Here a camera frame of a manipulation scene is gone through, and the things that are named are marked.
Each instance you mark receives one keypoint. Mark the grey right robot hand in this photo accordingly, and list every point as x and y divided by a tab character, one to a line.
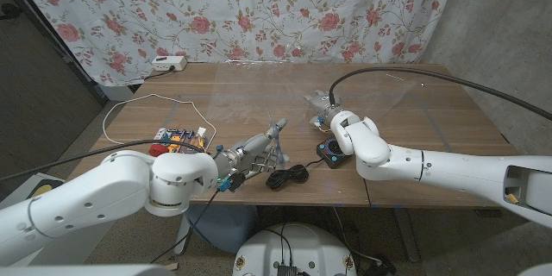
321	103

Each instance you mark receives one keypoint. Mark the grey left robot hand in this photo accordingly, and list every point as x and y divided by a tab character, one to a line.
246	153

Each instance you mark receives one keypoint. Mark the transparent cling film sheet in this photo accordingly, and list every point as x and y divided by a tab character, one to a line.
259	90

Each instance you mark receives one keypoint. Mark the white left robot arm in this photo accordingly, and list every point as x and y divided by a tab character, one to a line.
86	202

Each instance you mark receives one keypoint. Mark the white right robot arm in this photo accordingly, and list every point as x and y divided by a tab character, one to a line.
431	168

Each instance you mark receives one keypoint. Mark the black joystick controller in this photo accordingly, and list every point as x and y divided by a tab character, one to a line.
328	153

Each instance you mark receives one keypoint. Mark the colourful electronic circuit kit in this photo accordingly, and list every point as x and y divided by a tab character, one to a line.
177	136

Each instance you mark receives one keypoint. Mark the white table leg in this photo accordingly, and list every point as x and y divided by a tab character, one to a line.
182	237

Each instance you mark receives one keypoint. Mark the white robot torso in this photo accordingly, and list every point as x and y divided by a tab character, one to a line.
297	246

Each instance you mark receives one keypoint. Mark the floral backdrop cloth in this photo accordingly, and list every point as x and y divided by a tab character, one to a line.
259	8

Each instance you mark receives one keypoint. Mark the white power strip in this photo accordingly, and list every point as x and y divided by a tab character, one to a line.
169	64

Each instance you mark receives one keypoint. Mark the grey finned box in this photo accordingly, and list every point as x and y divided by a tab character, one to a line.
286	270

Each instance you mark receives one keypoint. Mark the grey table leg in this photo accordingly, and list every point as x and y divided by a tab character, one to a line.
405	233

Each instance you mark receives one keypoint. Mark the black floor adapter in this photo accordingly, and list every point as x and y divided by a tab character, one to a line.
381	267

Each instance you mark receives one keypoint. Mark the yellow black foot pedal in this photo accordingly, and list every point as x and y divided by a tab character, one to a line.
43	190

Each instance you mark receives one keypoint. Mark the white floor platform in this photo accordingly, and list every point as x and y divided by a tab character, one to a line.
26	187

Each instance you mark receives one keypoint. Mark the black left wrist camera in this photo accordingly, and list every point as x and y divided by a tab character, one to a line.
236	180

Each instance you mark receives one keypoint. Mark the black frame bar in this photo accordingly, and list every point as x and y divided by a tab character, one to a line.
64	54

